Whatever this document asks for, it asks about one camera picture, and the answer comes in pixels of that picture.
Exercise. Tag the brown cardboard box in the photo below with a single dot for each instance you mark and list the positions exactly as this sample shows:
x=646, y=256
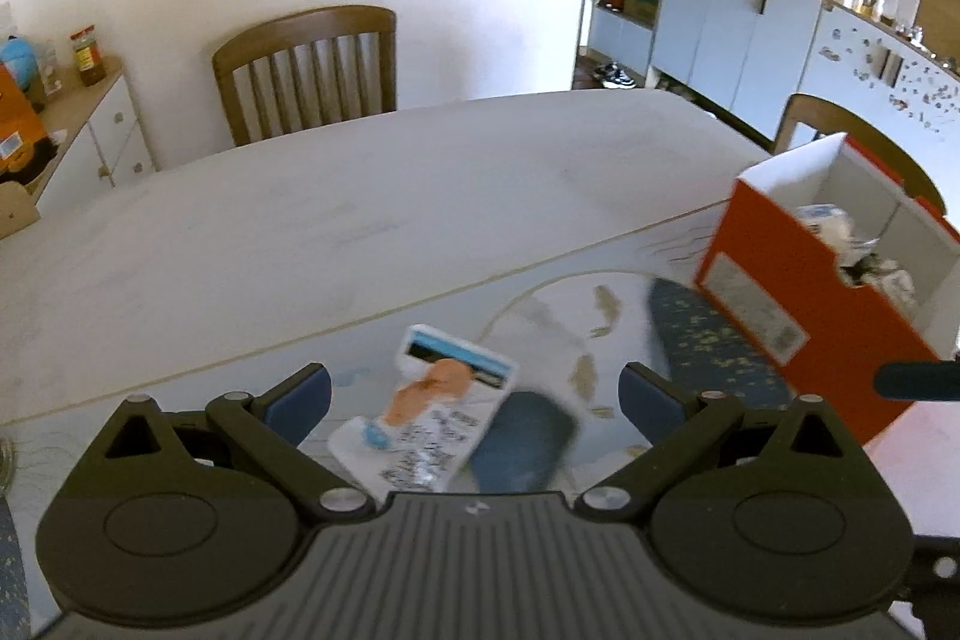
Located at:
x=16, y=211

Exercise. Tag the white side cabinet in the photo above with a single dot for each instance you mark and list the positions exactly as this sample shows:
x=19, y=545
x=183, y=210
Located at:
x=105, y=138

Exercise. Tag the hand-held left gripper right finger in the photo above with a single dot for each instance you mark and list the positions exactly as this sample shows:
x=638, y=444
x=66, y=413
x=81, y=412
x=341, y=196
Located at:
x=649, y=404

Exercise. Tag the red cardboard box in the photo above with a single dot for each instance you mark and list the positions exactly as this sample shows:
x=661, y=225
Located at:
x=795, y=302

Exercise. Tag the white marble desktop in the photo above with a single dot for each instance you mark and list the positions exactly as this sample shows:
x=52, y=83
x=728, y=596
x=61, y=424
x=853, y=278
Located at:
x=375, y=183

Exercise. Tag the brown wooden chair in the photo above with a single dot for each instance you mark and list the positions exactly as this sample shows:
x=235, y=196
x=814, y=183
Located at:
x=300, y=29
x=862, y=126

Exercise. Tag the sauce jar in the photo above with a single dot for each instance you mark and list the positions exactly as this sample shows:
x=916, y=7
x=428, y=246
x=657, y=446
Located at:
x=88, y=59

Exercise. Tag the clear plastic bottle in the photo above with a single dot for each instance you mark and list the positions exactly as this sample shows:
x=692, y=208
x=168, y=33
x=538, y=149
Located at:
x=51, y=70

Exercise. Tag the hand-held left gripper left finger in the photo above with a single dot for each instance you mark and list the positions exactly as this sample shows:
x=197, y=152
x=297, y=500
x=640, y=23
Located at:
x=298, y=401

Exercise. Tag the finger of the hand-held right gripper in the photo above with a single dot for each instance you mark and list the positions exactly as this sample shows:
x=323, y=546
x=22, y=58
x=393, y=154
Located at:
x=919, y=380

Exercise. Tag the light blue round object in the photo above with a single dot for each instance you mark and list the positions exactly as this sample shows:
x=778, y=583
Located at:
x=19, y=63

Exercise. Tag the pair of shoes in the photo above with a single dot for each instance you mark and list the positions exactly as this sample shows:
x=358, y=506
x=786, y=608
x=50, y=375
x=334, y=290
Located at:
x=615, y=76

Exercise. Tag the orange snack bag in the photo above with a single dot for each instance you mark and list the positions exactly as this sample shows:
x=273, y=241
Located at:
x=19, y=123

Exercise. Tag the white wood wall cabinet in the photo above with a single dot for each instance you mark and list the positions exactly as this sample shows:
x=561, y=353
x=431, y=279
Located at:
x=750, y=33

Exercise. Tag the blue white packet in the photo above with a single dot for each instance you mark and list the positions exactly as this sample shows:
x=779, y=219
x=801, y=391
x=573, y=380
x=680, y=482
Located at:
x=484, y=364

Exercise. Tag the silver foil wrapper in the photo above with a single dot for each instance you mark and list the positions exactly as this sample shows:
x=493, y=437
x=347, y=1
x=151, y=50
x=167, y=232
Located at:
x=881, y=276

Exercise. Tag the white pouch with orange cap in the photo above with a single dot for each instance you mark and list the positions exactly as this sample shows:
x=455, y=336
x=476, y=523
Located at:
x=420, y=452

